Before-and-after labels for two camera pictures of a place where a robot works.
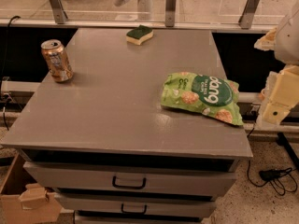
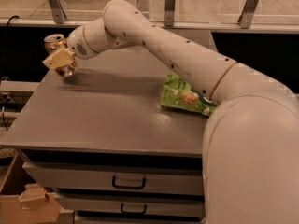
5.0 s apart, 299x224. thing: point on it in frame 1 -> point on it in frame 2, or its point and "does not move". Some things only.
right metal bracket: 246,19 does not move
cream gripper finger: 284,95 -> 62,58
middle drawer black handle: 134,212 does not move
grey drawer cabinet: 104,141 does not move
